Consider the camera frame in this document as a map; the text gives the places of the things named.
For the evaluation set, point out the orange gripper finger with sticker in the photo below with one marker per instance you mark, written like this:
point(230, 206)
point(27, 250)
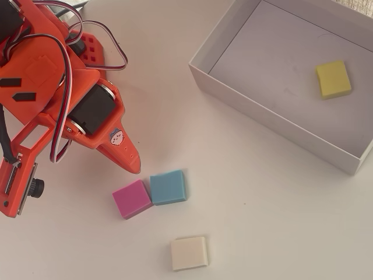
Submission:
point(128, 156)

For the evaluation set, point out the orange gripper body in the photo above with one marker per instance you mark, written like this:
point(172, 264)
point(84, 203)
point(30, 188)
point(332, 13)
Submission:
point(88, 112)

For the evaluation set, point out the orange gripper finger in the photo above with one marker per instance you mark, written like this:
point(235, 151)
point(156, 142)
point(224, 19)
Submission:
point(122, 163)

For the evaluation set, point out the yellow cuboid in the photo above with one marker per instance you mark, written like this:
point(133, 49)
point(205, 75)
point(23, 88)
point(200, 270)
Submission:
point(333, 80)

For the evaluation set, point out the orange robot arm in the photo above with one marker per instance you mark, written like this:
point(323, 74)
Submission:
point(38, 20)

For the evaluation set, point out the pink cuboid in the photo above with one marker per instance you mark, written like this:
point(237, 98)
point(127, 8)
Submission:
point(131, 198)

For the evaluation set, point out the blue cuboid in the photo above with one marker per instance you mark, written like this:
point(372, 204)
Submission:
point(168, 188)

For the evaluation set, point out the white cuboid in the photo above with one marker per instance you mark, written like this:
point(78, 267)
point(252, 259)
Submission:
point(189, 253)

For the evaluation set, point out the white cardboard bin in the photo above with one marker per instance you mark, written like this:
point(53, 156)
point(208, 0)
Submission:
point(277, 58)

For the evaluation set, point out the beige woven curtain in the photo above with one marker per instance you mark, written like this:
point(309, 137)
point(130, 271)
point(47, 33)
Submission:
point(364, 4)

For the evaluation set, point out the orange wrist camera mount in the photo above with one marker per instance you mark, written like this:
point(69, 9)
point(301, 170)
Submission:
point(27, 157)

